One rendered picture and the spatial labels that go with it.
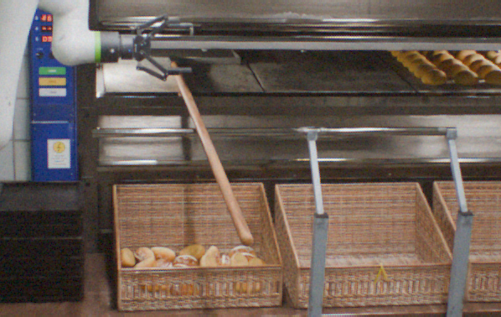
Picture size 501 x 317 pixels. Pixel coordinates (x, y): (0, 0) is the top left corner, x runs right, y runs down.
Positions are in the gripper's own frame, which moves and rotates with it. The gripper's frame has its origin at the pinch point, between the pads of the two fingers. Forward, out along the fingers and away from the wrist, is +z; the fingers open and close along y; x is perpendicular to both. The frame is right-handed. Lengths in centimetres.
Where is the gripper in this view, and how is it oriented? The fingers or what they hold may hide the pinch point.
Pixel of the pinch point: (188, 48)
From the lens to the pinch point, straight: 331.7
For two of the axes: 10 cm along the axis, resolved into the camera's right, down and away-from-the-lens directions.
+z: 9.9, -0.1, 1.7
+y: -0.4, 9.5, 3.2
